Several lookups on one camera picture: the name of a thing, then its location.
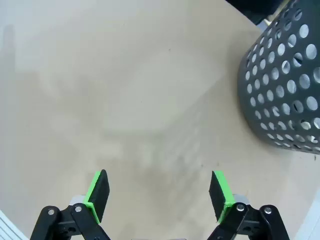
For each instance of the dark grey perforated basket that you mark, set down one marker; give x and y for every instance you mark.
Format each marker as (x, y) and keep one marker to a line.
(297, 95)

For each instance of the white slotted base plate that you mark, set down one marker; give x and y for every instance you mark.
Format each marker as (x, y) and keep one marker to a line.
(10, 228)

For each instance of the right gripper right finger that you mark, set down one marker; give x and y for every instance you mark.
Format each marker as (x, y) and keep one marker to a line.
(220, 195)

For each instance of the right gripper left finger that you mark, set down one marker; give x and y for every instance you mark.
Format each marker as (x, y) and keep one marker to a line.
(97, 195)

